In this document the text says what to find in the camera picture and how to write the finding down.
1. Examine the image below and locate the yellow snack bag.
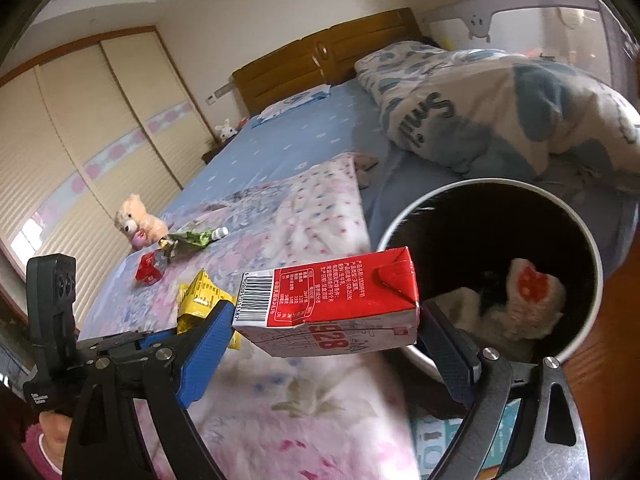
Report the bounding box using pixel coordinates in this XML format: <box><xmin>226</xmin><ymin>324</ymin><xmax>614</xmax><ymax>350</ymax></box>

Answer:
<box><xmin>177</xmin><ymin>269</ymin><xmax>236</xmax><ymax>334</ymax></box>

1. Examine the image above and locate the red snack wrapper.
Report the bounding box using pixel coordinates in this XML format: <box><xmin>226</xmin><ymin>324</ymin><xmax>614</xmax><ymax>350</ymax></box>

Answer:
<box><xmin>134</xmin><ymin>250</ymin><xmax>167</xmax><ymax>285</ymax></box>

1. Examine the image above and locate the white red foam wrapper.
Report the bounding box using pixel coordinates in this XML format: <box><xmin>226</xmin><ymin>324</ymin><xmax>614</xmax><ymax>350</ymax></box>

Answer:
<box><xmin>482</xmin><ymin>258</ymin><xmax>566</xmax><ymax>341</ymax></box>

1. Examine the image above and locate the red white milk carton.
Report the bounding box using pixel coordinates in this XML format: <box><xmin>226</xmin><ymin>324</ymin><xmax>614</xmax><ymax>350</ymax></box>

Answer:
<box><xmin>233</xmin><ymin>247</ymin><xmax>419</xmax><ymax>358</ymax></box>

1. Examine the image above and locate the green gold wrapper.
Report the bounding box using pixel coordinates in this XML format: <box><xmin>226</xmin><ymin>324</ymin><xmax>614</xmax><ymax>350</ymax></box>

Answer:
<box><xmin>158</xmin><ymin>226</ymin><xmax>229</xmax><ymax>260</ymax></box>

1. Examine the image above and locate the white round trash bin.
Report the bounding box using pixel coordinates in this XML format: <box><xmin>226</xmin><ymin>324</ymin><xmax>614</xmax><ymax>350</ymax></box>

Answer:
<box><xmin>376</xmin><ymin>178</ymin><xmax>604</xmax><ymax>363</ymax></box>

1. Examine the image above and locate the person's left hand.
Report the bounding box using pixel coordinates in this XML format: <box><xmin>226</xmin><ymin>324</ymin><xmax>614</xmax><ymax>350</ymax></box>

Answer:
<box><xmin>39</xmin><ymin>412</ymin><xmax>72</xmax><ymax>476</ymax></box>

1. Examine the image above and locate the teal patterned box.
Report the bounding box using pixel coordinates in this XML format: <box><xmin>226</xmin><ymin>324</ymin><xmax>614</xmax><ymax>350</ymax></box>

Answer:
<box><xmin>410</xmin><ymin>398</ymin><xmax>522</xmax><ymax>480</ymax></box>

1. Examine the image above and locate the floral pink blanket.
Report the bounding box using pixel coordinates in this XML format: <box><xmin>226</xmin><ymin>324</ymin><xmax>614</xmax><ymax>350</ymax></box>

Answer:
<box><xmin>80</xmin><ymin>153</ymin><xmax>419</xmax><ymax>479</ymax></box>

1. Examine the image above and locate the cream teddy bear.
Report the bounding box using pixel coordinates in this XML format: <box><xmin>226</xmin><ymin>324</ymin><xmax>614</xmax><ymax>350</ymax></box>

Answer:
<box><xmin>114</xmin><ymin>194</ymin><xmax>168</xmax><ymax>252</ymax></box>

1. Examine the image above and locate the beige sliding wardrobe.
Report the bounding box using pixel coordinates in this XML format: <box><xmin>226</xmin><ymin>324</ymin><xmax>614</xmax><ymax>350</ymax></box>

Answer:
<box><xmin>1</xmin><ymin>27</ymin><xmax>214</xmax><ymax>320</ymax></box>

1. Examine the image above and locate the dark wooden nightstand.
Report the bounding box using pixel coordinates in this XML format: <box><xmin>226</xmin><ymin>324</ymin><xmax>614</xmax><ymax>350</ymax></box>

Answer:
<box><xmin>202</xmin><ymin>144</ymin><xmax>224</xmax><ymax>165</ymax></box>

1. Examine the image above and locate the white bunny plush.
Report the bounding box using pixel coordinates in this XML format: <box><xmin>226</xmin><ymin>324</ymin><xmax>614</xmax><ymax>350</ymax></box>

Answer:
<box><xmin>214</xmin><ymin>118</ymin><xmax>238</xmax><ymax>144</ymax></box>

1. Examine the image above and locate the grey patterned duvet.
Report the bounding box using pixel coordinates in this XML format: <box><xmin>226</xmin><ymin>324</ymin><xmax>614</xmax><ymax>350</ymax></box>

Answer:
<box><xmin>355</xmin><ymin>41</ymin><xmax>639</xmax><ymax>193</ymax></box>

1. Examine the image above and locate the blue white pillow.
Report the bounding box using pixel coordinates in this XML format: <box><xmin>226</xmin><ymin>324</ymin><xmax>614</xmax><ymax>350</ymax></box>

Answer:
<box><xmin>258</xmin><ymin>84</ymin><xmax>331</xmax><ymax>122</ymax></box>

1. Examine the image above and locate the wooden headboard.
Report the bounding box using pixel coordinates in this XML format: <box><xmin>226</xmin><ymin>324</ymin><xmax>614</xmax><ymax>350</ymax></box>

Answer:
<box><xmin>232</xmin><ymin>8</ymin><xmax>423</xmax><ymax>116</ymax></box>

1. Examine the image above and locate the grey mesh bed rail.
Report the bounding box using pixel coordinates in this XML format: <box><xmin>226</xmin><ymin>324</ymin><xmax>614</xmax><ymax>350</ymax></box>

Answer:
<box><xmin>419</xmin><ymin>0</ymin><xmax>639</xmax><ymax>105</ymax></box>

